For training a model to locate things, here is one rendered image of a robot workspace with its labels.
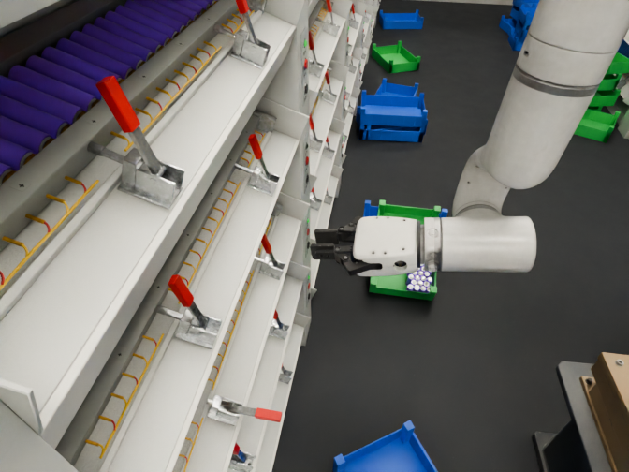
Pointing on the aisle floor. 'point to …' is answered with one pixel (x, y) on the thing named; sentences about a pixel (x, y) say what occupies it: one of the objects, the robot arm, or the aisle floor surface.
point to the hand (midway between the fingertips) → (325, 243)
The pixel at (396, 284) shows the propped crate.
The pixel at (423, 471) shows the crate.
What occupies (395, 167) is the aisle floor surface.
